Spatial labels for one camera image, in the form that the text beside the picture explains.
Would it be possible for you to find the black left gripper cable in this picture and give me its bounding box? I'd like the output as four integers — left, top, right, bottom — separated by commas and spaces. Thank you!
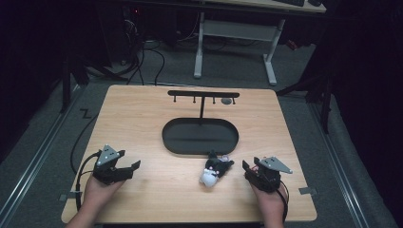
74, 150, 103, 213

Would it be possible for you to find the black keyboard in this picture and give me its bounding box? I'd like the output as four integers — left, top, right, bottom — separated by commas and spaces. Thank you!
275, 0, 306, 8

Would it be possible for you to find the black and white plush toy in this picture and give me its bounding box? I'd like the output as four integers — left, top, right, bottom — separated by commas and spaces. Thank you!
199, 149, 236, 188

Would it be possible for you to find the black hook rack with tray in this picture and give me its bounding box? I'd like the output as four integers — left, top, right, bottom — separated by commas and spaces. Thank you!
162, 89, 240, 157

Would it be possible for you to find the white desk with metal legs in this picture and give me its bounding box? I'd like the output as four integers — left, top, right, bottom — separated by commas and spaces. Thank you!
193, 0, 328, 86

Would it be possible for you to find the person's right hand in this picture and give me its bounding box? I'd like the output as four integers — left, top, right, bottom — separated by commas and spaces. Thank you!
250, 182, 287, 217

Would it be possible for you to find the grey tape piece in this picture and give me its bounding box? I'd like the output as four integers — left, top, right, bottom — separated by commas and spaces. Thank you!
58, 190, 84, 202
298, 186, 318, 196

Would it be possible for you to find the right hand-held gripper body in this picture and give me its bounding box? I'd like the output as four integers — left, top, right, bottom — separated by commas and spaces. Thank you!
245, 156, 294, 194

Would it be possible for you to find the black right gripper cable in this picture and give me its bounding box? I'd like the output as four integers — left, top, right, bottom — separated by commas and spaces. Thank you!
276, 181, 290, 223

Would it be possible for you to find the black floor cable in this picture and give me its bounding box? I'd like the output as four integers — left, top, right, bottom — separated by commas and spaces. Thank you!
69, 113, 100, 176

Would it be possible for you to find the black metal stand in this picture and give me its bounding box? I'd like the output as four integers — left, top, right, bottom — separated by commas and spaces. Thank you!
59, 51, 91, 114
275, 70, 336, 135

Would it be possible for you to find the bundle of black cables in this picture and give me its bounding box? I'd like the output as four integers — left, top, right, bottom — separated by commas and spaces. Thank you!
122, 18, 166, 86

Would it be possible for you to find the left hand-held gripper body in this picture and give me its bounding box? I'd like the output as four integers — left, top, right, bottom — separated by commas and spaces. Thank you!
92, 143, 134, 186

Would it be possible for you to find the metal floor rail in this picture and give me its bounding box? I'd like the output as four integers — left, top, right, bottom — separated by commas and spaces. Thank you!
307, 100, 371, 228
0, 85, 81, 221

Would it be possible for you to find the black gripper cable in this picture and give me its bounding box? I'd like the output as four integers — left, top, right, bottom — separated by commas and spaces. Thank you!
74, 150, 103, 213
276, 181, 290, 223

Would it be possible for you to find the person's left hand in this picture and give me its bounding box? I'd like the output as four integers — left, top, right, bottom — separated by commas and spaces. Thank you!
83, 174, 125, 211

